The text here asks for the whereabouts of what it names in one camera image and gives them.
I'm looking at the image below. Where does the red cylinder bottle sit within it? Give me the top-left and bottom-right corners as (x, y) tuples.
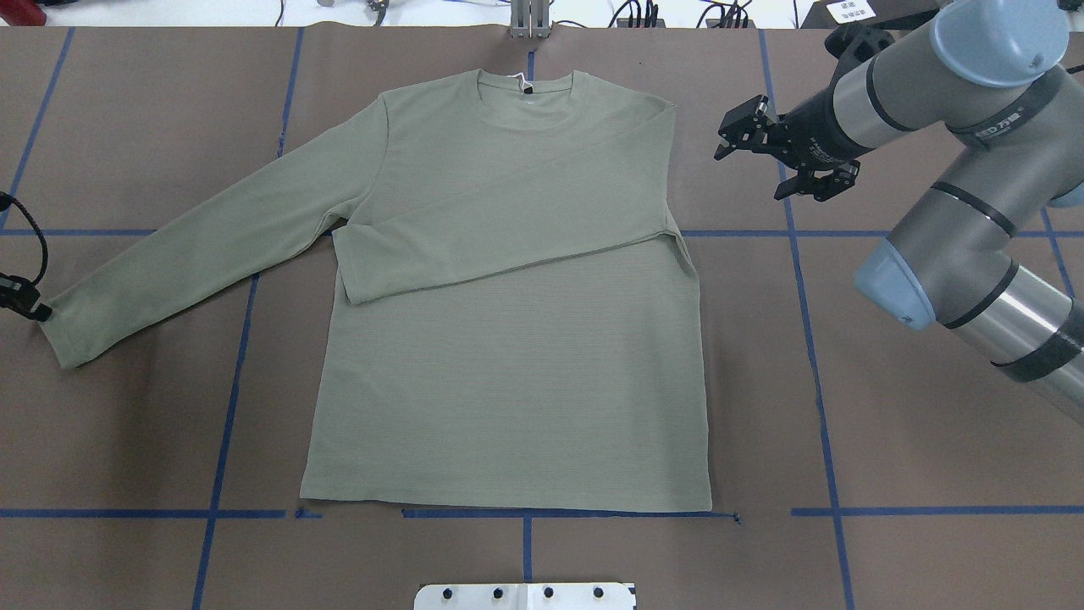
(0, 0), (47, 27)

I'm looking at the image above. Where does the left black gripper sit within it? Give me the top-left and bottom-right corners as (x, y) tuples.
(1, 274), (52, 323)

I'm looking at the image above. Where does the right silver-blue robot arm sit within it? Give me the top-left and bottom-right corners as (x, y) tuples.
(715, 1), (1083, 421)

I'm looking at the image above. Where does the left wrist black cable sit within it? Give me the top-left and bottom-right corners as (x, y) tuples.
(0, 191), (50, 286)

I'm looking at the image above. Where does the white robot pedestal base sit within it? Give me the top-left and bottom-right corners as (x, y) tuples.
(413, 582), (638, 609)

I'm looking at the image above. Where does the olive green long-sleeve shirt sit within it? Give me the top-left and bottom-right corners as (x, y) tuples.
(40, 69), (712, 512)

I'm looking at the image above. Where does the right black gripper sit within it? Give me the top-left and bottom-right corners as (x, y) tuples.
(713, 91), (862, 202)

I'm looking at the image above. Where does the aluminium frame post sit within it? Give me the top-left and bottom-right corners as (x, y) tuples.
(507, 0), (552, 39)

